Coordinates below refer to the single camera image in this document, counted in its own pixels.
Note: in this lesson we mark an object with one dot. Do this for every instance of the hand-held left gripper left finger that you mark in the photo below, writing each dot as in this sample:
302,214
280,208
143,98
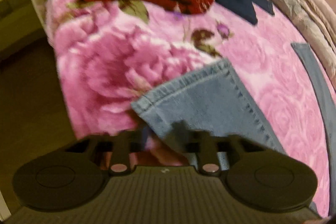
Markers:
120,150

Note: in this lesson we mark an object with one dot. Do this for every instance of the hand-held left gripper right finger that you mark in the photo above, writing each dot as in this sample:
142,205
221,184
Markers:
207,150

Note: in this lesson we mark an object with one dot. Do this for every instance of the blue denim jeans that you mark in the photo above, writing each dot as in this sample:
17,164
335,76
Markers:
204,98

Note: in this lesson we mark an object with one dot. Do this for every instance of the pink floral blanket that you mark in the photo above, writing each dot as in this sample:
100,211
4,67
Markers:
105,61

